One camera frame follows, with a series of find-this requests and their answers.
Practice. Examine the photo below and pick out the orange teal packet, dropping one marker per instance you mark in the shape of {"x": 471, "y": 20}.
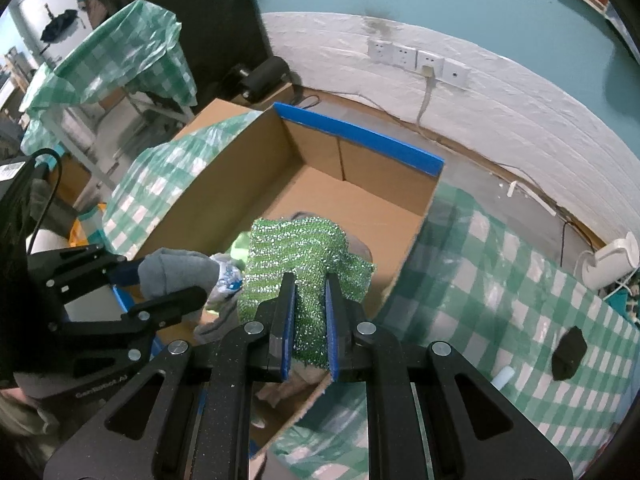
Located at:
{"x": 87, "y": 227}

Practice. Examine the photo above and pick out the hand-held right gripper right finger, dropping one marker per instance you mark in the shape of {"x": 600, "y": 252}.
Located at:
{"x": 331, "y": 330}

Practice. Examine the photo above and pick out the black cylindrical device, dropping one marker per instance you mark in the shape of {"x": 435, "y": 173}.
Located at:
{"x": 262, "y": 77}

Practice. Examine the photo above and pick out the white plastic strip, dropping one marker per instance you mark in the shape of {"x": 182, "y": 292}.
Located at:
{"x": 513, "y": 189}

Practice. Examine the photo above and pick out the blue white patterned sock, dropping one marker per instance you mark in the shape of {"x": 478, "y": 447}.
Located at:
{"x": 227, "y": 277}

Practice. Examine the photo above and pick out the dark curtain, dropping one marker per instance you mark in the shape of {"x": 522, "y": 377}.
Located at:
{"x": 220, "y": 20}

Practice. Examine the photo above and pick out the white metal rack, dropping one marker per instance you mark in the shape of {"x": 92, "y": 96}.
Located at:
{"x": 80, "y": 145}

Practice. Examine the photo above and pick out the white electric kettle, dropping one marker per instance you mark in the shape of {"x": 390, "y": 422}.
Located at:
{"x": 610, "y": 260}

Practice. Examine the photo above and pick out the cardboard box with blue tape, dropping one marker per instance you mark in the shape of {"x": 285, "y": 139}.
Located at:
{"x": 325, "y": 200}

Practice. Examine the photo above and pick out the green checkered plastic sheet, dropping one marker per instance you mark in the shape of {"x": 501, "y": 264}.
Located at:
{"x": 165, "y": 185}
{"x": 125, "y": 45}

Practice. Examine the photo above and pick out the green sparkly scrub cloth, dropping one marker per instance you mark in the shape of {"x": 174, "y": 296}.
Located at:
{"x": 295, "y": 250}

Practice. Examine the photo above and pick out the black cloth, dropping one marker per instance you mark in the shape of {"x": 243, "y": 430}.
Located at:
{"x": 569, "y": 352}

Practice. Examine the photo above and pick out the black umbrella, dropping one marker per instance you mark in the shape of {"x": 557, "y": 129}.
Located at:
{"x": 57, "y": 27}

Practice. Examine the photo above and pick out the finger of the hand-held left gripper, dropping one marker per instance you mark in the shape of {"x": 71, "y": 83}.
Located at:
{"x": 80, "y": 265}
{"x": 165, "y": 305}

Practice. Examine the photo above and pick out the green checkered plastic tablecloth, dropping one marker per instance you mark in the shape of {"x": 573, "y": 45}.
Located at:
{"x": 475, "y": 270}

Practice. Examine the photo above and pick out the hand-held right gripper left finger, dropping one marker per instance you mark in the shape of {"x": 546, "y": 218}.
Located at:
{"x": 287, "y": 330}

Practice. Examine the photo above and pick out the white round hole wall socket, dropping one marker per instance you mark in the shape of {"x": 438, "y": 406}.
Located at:
{"x": 456, "y": 73}

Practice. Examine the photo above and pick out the teal basket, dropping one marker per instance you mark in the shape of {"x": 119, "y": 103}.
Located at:
{"x": 627, "y": 302}

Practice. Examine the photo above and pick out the grey sock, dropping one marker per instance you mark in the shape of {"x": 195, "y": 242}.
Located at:
{"x": 170, "y": 267}

